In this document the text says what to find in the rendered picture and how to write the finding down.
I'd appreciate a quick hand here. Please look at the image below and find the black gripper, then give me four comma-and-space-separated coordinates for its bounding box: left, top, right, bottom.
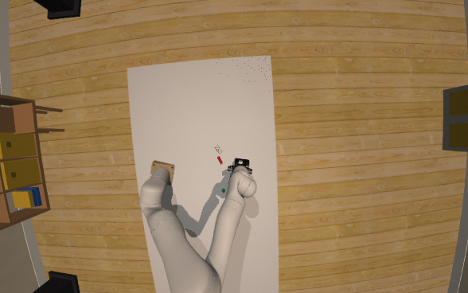
228, 165, 252, 174

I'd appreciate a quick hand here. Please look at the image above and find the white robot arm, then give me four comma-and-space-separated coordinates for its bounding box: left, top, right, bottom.
139, 166, 257, 293

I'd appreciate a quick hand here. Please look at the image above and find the black rack of three bins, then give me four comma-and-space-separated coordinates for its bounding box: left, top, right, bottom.
234, 158, 250, 167

